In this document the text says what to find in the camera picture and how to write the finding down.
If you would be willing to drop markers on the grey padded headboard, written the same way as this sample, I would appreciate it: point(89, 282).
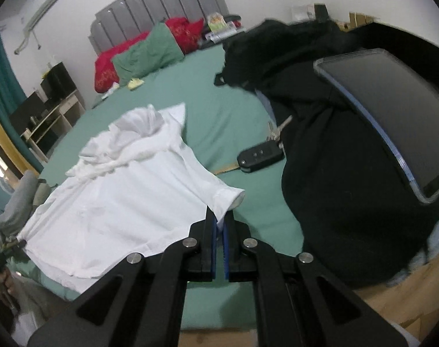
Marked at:
point(161, 0)

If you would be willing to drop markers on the grey cloth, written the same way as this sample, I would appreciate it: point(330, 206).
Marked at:
point(19, 202)

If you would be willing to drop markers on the bed with green sheet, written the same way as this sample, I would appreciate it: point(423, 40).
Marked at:
point(219, 115)

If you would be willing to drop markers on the white shelf desk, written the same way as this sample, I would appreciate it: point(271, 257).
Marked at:
point(57, 119)

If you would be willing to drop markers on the cardboard box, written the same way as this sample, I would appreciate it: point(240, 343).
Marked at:
point(362, 20)

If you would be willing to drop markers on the white air conditioner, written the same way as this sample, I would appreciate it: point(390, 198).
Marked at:
point(46, 1)

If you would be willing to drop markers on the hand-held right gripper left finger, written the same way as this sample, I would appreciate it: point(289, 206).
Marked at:
point(213, 249)

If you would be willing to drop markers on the white hoodie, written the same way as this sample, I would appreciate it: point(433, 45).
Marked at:
point(132, 195)

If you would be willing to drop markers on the black car key fob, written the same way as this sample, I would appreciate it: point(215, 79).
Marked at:
point(261, 157)

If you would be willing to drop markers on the black garment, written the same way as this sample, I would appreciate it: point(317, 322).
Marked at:
point(342, 202)

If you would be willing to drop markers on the small yellow cloth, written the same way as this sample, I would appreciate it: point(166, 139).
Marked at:
point(135, 84)

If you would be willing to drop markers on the smartphone in clear case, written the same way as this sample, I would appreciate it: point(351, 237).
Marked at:
point(396, 115)

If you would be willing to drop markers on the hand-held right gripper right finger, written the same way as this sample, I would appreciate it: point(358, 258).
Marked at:
point(226, 256)

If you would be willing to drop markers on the green pillow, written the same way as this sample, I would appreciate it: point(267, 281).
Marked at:
point(150, 52)

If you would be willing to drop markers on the black monitor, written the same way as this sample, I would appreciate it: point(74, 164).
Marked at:
point(58, 81)
point(26, 110)

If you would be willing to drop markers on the teal curtain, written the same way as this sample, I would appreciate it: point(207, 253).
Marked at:
point(6, 94)

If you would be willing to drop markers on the red patterned pillow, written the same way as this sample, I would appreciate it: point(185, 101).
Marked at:
point(109, 65)
point(183, 32)

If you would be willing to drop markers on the metal keys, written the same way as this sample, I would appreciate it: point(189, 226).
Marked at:
point(279, 130)

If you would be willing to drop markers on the black bag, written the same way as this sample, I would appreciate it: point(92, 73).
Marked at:
point(277, 54)

